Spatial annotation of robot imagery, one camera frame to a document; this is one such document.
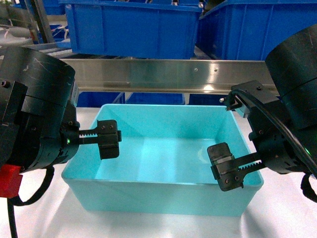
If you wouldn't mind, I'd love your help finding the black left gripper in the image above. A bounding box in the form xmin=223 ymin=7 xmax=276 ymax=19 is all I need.
xmin=14 ymin=100 xmax=122 ymax=173

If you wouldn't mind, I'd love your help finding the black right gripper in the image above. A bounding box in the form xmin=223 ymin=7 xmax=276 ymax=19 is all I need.
xmin=207 ymin=101 xmax=309 ymax=191

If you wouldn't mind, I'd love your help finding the teal plastic bin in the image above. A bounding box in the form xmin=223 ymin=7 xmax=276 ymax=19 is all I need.
xmin=62 ymin=104 xmax=264 ymax=216

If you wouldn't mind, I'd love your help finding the blue bin upper left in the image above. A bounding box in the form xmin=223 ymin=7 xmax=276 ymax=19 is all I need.
xmin=60 ymin=0 xmax=202 ymax=60

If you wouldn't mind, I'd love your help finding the blue bin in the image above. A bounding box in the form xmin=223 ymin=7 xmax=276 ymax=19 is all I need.
xmin=196 ymin=0 xmax=317 ymax=60
xmin=60 ymin=0 xmax=202 ymax=60

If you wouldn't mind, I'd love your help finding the blue bin upper right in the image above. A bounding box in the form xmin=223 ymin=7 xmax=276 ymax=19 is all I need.
xmin=196 ymin=0 xmax=317 ymax=60

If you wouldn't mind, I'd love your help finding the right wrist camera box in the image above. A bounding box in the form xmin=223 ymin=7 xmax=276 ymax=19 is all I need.
xmin=220 ymin=80 xmax=279 ymax=118

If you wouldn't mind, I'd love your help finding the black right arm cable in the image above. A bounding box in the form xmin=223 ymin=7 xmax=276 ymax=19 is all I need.
xmin=227 ymin=89 xmax=317 ymax=203

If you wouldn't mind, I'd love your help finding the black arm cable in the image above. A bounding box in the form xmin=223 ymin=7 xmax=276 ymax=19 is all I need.
xmin=227 ymin=89 xmax=317 ymax=203
xmin=6 ymin=166 xmax=55 ymax=238

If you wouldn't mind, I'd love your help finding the stainless steel shelf rail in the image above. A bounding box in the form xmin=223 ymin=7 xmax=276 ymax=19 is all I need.
xmin=64 ymin=59 xmax=278 ymax=95

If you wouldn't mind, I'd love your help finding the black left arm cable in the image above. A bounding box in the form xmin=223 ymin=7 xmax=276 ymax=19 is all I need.
xmin=6 ymin=166 xmax=55 ymax=238

